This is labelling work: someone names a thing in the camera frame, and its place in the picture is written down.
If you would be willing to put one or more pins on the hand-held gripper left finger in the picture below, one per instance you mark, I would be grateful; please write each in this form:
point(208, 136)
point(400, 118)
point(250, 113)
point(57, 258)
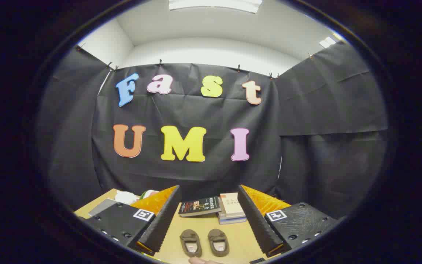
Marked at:
point(163, 220)

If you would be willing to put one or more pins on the white plush toy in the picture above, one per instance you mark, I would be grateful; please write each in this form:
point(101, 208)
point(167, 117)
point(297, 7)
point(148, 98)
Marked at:
point(126, 198)

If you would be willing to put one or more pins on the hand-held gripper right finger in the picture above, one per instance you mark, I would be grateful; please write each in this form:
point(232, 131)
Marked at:
point(255, 223)

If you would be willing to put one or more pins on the brown fuzzy slipper shoe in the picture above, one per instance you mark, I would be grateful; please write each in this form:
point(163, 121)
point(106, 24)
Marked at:
point(191, 242)
point(218, 242)

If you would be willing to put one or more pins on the ceiling light panel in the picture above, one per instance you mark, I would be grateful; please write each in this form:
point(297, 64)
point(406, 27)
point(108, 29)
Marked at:
point(214, 4)

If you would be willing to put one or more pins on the black cover book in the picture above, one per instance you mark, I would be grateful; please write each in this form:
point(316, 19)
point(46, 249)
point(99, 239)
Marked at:
point(200, 206)

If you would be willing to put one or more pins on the black backdrop cloth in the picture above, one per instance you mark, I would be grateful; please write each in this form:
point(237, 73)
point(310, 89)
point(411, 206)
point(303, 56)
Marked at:
point(196, 176)

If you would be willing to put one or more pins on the blue cover book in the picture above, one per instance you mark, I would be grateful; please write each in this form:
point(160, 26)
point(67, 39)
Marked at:
point(231, 221)

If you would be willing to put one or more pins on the watermelon slice plush toy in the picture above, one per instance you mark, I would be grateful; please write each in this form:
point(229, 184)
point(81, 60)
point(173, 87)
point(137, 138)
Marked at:
point(148, 193)

